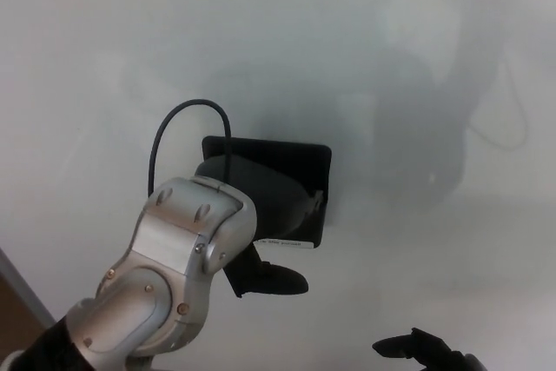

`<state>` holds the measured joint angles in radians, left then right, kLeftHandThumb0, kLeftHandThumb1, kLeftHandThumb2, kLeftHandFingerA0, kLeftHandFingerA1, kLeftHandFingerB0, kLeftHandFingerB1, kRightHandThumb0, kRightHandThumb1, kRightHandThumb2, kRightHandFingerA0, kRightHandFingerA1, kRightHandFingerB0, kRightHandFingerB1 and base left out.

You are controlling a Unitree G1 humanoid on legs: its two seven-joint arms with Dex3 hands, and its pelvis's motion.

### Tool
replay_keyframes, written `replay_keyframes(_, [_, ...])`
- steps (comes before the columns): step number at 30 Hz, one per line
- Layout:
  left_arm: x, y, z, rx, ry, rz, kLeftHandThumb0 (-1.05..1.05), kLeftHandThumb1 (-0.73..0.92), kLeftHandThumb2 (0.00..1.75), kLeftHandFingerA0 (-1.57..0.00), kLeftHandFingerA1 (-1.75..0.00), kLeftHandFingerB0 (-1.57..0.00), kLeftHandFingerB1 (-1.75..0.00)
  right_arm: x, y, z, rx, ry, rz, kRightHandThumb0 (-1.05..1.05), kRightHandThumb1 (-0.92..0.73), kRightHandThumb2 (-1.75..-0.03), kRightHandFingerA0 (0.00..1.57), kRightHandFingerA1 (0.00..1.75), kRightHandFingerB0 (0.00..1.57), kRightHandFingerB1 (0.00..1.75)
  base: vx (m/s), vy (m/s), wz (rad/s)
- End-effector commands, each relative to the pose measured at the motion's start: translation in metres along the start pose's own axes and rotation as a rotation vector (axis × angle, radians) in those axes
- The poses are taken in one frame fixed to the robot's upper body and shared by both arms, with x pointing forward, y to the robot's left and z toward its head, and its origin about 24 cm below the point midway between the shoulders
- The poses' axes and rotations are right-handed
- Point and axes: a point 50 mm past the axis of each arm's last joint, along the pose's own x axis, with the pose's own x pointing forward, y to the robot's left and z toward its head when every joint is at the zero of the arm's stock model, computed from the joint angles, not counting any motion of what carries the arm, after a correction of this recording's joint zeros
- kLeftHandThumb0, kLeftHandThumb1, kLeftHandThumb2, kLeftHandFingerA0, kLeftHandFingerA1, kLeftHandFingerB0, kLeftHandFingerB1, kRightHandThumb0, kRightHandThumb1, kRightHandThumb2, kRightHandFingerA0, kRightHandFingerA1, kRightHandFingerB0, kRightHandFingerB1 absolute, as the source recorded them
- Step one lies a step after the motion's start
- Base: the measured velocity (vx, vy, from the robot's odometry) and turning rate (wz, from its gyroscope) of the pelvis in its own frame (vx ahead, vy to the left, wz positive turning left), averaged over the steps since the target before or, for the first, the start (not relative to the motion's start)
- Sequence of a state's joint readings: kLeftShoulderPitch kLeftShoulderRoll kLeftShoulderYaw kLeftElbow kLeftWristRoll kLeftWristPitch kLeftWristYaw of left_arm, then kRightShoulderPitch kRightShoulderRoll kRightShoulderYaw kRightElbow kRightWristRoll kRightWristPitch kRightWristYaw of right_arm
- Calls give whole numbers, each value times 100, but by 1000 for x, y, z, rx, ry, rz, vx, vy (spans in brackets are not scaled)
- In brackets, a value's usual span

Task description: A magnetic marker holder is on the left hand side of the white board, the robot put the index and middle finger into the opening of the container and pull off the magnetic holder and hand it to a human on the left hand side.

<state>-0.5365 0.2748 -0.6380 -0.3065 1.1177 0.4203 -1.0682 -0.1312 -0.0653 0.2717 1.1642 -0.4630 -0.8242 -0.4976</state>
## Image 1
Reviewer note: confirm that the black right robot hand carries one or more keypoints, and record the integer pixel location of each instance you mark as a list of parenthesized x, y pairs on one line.
[(430, 347)]

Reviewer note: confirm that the white whiteboard with grey frame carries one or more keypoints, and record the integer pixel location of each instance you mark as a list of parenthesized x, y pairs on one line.
[(391, 41)]

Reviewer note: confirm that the black magnetic marker holder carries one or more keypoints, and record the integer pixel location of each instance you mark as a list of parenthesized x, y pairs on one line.
[(295, 162)]

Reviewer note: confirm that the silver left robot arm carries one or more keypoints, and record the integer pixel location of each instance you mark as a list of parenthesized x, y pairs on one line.
[(174, 266)]

